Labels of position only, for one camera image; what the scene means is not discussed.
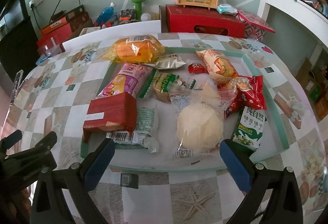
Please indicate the red cracker pack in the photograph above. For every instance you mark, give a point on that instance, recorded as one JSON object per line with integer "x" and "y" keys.
{"x": 108, "y": 114}

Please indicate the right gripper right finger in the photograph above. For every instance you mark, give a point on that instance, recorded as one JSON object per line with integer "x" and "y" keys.
{"x": 249, "y": 180}

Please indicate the black cabinet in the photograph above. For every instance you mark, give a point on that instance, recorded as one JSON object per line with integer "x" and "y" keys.
{"x": 19, "y": 50}

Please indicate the red box under orange box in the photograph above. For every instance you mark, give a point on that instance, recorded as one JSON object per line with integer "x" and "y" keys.
{"x": 59, "y": 35}

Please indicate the clear plastic box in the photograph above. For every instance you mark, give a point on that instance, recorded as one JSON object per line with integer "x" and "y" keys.
{"x": 49, "y": 47}

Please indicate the green biscuit pack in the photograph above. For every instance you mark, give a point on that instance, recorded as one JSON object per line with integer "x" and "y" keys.
{"x": 248, "y": 131}

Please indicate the wet wipes pack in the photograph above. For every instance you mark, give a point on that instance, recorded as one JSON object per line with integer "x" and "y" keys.
{"x": 227, "y": 9}

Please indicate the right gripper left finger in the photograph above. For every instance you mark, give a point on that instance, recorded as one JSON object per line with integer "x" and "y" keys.
{"x": 85, "y": 178}

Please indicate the orange bread bag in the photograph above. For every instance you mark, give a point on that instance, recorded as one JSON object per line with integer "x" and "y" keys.
{"x": 135, "y": 49}

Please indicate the wall power socket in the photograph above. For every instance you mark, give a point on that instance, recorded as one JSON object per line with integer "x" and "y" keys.
{"x": 34, "y": 3}

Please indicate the green white snack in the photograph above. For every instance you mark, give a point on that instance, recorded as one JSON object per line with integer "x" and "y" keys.
{"x": 144, "y": 135}

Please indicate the orange flat box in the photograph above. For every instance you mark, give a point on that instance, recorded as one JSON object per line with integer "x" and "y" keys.
{"x": 53, "y": 26}

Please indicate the blue bottle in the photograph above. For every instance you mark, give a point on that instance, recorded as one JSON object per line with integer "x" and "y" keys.
{"x": 105, "y": 15}

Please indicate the card game box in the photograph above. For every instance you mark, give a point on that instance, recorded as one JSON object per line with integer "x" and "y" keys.
{"x": 89, "y": 30}

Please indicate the checkered tablecloth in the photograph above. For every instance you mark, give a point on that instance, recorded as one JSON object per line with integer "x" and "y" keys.
{"x": 62, "y": 87}

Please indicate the green cake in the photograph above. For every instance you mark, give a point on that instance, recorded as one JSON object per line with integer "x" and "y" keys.
{"x": 160, "y": 84}

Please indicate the green dumbbell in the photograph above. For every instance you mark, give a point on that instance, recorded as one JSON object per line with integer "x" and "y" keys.
{"x": 138, "y": 8}

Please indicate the pile of toys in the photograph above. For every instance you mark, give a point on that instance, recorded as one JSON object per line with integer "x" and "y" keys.
{"x": 123, "y": 17}

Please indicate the red patterned flat box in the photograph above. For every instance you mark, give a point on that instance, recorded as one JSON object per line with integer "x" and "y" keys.
{"x": 255, "y": 26}

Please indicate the long beige snack bag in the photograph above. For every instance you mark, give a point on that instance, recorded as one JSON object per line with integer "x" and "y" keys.
{"x": 220, "y": 69}

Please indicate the small red candy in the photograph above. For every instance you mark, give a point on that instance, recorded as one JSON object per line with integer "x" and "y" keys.
{"x": 196, "y": 68}

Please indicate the white tray with green rim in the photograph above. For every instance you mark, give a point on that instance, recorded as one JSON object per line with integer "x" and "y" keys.
{"x": 273, "y": 142}

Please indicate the white shelf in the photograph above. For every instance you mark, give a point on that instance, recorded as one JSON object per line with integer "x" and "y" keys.
{"x": 309, "y": 17}

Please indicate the pink snack bag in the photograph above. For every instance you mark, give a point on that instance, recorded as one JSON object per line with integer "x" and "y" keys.
{"x": 131, "y": 79}

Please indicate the large red gift box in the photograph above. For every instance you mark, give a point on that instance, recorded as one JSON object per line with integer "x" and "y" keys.
{"x": 190, "y": 19}

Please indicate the round white bun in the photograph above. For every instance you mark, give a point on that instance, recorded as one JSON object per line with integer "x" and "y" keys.
{"x": 200, "y": 118}

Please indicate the silver beige snack bag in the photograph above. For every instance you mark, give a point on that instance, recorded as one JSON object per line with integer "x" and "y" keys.
{"x": 167, "y": 61}

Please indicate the red snack bag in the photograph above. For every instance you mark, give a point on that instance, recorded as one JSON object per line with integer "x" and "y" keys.
{"x": 249, "y": 92}

